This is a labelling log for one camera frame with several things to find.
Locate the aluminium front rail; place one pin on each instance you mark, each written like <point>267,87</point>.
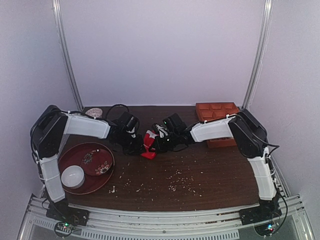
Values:
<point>218,224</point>

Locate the red white underwear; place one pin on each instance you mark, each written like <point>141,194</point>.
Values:
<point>148,140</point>

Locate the large dark red tray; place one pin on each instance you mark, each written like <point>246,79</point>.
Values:
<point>74,156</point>

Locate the left aluminium frame post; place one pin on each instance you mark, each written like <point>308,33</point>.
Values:
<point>58,18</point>

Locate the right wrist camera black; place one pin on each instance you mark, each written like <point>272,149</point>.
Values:
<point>175,124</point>

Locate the right aluminium frame post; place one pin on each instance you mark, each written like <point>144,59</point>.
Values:
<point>260,50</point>

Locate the red floral plate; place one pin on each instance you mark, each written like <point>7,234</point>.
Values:
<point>97,162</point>

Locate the aluminium frame post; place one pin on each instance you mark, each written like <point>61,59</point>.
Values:
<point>58,18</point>
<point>260,50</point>

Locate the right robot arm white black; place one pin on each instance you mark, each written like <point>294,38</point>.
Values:
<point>249,135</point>

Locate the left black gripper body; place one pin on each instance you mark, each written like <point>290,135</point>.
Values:
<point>135,144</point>

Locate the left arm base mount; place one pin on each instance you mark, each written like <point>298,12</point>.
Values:
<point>63,212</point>

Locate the small patterned white bowl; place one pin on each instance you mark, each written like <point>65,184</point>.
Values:
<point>94,112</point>

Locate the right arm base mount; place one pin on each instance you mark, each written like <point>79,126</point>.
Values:
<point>263,212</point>

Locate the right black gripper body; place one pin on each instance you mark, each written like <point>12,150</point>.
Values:
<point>160,142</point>

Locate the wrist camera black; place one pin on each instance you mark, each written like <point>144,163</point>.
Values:
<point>129,123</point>
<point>175,124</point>

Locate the white round cup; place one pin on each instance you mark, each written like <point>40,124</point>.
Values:
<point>73,177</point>

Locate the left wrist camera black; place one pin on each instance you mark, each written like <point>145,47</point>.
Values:
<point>129,123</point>

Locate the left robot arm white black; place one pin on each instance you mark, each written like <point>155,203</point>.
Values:
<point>50,132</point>

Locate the orange compartment tray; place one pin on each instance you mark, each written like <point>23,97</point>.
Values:
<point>215,111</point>

